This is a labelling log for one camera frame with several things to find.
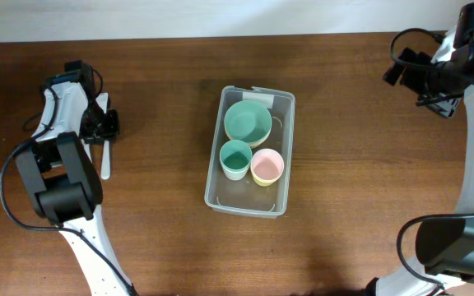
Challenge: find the green cup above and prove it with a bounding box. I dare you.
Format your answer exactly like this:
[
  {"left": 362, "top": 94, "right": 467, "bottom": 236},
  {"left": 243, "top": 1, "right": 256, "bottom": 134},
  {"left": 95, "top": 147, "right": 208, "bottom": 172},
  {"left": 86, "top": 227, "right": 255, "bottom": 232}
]
[{"left": 219, "top": 140, "right": 253, "bottom": 172}]

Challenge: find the white plastic spoon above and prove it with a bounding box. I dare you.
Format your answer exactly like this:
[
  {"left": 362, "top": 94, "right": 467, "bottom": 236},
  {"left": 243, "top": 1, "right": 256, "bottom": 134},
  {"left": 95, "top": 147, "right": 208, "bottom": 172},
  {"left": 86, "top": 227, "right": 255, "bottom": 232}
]
[{"left": 100, "top": 140, "right": 111, "bottom": 180}]

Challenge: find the green bowl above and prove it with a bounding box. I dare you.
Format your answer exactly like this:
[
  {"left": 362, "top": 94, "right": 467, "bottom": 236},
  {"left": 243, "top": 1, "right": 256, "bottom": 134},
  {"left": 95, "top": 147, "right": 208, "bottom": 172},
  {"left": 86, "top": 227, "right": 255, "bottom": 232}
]
[{"left": 223, "top": 100, "right": 272, "bottom": 144}]

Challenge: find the cream white cup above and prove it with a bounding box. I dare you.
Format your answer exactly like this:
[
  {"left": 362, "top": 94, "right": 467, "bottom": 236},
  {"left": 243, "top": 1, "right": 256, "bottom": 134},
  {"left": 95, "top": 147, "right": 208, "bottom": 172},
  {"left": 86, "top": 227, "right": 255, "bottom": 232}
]
[{"left": 221, "top": 157, "right": 250, "bottom": 181}]

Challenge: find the pink cup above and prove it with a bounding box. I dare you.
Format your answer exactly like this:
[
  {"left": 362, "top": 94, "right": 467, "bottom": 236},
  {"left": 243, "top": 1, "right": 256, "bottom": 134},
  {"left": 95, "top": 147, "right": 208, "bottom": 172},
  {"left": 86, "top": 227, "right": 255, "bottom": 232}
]
[{"left": 250, "top": 148, "right": 285, "bottom": 179}]

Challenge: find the yellow bowl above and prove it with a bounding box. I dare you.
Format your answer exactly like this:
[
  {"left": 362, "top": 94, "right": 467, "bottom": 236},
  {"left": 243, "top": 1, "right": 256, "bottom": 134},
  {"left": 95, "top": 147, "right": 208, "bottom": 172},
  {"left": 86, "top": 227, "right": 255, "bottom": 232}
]
[{"left": 225, "top": 132, "right": 270, "bottom": 149}]

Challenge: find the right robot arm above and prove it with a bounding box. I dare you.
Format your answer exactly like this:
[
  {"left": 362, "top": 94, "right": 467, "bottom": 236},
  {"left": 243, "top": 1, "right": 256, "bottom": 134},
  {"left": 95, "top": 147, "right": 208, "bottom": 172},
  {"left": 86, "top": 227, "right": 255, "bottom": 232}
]
[{"left": 364, "top": 2, "right": 474, "bottom": 295}]

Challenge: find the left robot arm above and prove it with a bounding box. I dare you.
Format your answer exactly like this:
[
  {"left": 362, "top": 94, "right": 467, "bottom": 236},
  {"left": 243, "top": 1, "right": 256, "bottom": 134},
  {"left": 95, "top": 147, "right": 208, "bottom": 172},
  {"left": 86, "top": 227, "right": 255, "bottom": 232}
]
[{"left": 12, "top": 60, "right": 137, "bottom": 295}]

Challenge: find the yellow cup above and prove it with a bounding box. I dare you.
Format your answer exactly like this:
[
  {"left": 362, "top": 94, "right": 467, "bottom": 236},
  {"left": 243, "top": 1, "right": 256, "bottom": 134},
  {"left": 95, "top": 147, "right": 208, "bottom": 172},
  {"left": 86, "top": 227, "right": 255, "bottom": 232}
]
[{"left": 251, "top": 170, "right": 281, "bottom": 187}]

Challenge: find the clear plastic container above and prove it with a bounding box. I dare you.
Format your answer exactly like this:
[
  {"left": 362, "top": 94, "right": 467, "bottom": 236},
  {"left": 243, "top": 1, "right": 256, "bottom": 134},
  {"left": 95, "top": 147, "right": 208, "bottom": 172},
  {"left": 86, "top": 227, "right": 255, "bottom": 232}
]
[{"left": 204, "top": 86, "right": 295, "bottom": 219}]

